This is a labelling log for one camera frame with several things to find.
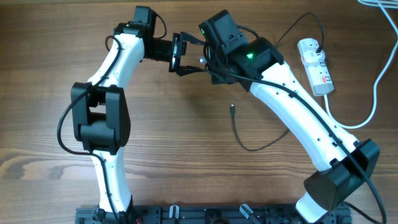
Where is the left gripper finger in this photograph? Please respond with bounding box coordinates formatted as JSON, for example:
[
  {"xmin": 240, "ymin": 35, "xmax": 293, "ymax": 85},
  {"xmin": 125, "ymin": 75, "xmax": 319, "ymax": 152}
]
[
  {"xmin": 177, "ymin": 65, "xmax": 205, "ymax": 77},
  {"xmin": 180, "ymin": 32, "xmax": 205, "ymax": 45}
]

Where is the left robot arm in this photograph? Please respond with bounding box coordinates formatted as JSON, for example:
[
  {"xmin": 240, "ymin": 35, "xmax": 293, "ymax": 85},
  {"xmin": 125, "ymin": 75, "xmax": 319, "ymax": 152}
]
[{"xmin": 71, "ymin": 6, "xmax": 204, "ymax": 223}]

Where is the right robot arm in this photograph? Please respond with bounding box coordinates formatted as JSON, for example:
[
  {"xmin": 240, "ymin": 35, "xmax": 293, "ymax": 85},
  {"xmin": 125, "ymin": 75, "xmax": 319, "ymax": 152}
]
[{"xmin": 199, "ymin": 10, "xmax": 380, "ymax": 223}]

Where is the white charger plug adapter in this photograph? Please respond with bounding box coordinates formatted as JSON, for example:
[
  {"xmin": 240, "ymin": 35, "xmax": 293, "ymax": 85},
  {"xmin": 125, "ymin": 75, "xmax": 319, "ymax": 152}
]
[{"xmin": 301, "ymin": 50, "xmax": 325, "ymax": 67}]

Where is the white power strip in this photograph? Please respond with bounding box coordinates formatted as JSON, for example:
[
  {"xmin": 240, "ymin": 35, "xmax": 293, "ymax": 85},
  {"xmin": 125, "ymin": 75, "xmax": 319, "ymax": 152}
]
[{"xmin": 297, "ymin": 38, "xmax": 334, "ymax": 96}]

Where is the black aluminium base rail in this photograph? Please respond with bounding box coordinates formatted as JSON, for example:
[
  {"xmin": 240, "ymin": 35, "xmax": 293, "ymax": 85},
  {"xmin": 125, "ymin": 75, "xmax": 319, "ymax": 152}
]
[{"xmin": 75, "ymin": 204, "xmax": 353, "ymax": 224}]

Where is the white power strip cord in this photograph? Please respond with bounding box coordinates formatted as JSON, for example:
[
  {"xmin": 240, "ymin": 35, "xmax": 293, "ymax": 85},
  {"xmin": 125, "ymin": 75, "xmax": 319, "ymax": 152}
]
[{"xmin": 323, "ymin": 0, "xmax": 398, "ymax": 130}]

